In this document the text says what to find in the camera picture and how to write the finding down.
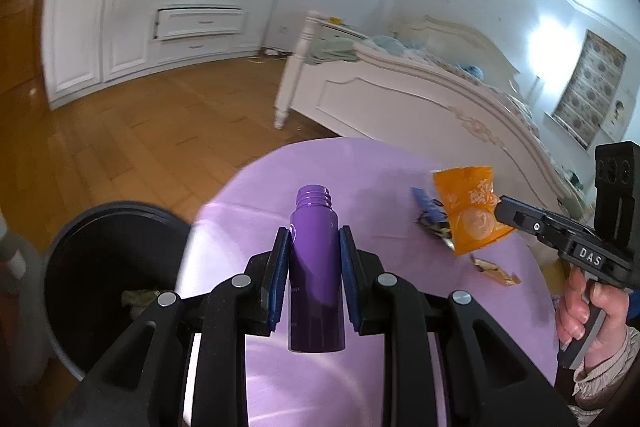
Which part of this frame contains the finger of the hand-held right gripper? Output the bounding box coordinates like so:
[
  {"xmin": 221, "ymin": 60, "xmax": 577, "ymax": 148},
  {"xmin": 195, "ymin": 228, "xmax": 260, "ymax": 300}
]
[{"xmin": 494, "ymin": 195, "xmax": 568, "ymax": 247}]

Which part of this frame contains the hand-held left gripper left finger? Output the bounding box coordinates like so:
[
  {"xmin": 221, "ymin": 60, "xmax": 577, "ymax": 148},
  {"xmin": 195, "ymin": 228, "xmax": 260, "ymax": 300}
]
[{"xmin": 50, "ymin": 227, "xmax": 292, "ymax": 427}]

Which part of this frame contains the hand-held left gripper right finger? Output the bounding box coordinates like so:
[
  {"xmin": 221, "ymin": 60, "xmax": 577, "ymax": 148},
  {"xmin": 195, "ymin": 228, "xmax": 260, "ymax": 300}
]
[{"xmin": 339, "ymin": 226, "xmax": 576, "ymax": 427}]

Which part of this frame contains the purple bottle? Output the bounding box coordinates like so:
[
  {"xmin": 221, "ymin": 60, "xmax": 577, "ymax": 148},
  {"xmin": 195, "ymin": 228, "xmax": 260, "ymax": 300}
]
[{"xmin": 287, "ymin": 186, "xmax": 347, "ymax": 353}]

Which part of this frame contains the orange snack packet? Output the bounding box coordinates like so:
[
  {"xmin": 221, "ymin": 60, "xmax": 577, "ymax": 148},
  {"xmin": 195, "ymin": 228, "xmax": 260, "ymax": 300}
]
[{"xmin": 432, "ymin": 164, "xmax": 516, "ymax": 257}]

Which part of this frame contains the black trash bin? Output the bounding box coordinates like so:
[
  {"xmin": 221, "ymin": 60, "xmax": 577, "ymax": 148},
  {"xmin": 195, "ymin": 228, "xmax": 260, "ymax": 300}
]
[{"xmin": 44, "ymin": 203, "xmax": 193, "ymax": 380}]

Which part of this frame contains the person's right forearm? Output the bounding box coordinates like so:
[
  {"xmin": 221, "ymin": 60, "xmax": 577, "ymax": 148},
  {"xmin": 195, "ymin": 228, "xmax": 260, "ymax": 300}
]
[{"xmin": 572, "ymin": 327, "xmax": 640, "ymax": 413}]

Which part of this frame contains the person's right hand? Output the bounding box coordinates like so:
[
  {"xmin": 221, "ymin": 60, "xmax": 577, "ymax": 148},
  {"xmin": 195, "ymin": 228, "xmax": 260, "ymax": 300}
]
[{"xmin": 555, "ymin": 267, "xmax": 631, "ymax": 373}]

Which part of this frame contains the gold candy wrapper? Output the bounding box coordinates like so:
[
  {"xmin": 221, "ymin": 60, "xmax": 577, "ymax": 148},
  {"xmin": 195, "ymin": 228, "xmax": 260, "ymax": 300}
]
[{"xmin": 470, "ymin": 256, "xmax": 522, "ymax": 287}]

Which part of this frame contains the blue wrapper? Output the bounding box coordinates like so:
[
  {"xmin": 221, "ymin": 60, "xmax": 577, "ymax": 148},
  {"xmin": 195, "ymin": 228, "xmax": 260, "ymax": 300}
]
[{"xmin": 415, "ymin": 207, "xmax": 453, "ymax": 240}]

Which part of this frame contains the blue snack packet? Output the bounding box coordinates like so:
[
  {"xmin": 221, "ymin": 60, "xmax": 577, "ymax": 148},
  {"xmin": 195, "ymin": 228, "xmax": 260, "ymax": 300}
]
[{"xmin": 411, "ymin": 187, "xmax": 441, "ymax": 223}]

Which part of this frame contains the patterned window blind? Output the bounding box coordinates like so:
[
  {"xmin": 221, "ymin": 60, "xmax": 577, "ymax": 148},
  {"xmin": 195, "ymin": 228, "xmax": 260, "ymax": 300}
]
[{"xmin": 552, "ymin": 31, "xmax": 627, "ymax": 150}]

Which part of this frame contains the white bed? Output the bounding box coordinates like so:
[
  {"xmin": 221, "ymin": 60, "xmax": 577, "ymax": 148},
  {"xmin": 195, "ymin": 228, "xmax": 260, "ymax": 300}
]
[{"xmin": 274, "ymin": 11, "xmax": 591, "ymax": 218}]

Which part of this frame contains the pale blue bedding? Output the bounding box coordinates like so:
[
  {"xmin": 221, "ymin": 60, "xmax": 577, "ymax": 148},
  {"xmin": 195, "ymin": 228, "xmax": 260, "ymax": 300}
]
[{"xmin": 370, "ymin": 34, "xmax": 426, "ymax": 58}]

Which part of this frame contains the green cloth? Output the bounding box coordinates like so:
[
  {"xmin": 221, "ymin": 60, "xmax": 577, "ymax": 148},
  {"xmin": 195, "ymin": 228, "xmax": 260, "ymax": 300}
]
[{"xmin": 305, "ymin": 38, "xmax": 358, "ymax": 66}]

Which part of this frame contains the white wardrobe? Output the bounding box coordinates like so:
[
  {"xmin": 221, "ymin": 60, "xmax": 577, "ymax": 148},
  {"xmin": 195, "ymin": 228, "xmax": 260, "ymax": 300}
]
[{"xmin": 42, "ymin": 0, "xmax": 281, "ymax": 110}]

